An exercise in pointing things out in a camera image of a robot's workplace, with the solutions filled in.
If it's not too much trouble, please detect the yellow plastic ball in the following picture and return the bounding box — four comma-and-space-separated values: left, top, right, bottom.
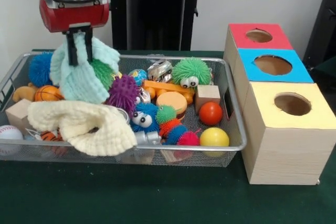
199, 127, 230, 156

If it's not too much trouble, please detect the green spiky ball with eyes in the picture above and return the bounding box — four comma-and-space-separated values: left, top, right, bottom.
172, 57, 212, 89

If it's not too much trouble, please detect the shallow silver mesh bin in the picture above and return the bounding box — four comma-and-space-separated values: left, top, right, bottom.
0, 52, 248, 168

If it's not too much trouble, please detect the orange-red ball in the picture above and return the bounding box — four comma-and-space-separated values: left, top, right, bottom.
198, 102, 223, 126

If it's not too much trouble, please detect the small orange basketball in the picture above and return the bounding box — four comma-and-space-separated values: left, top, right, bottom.
34, 85, 64, 102

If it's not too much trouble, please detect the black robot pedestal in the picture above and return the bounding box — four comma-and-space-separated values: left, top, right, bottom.
101, 0, 212, 51

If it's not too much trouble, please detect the dark green side table cloth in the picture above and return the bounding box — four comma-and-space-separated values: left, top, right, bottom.
309, 56, 336, 84

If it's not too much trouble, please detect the small wooden cube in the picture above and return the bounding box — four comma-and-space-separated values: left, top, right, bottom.
195, 84, 221, 113

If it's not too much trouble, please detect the blue spiky rubber ball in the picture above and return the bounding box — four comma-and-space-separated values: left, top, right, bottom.
28, 52, 55, 88

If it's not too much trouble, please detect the mint green knitted cloth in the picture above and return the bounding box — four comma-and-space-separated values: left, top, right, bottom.
49, 36, 121, 104

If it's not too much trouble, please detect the wooden box with three holes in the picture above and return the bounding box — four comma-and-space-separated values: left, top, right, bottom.
223, 24, 336, 187

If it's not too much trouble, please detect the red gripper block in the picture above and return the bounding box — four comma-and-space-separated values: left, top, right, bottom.
39, 0, 110, 67

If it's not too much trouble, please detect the white baseball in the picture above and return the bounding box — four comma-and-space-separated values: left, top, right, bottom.
0, 125, 24, 156

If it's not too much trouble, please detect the purple spiky rubber ball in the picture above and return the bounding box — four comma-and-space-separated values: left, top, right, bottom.
106, 74, 141, 116

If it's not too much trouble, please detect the cream knitted cloth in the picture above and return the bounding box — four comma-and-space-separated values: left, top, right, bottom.
27, 100, 138, 156

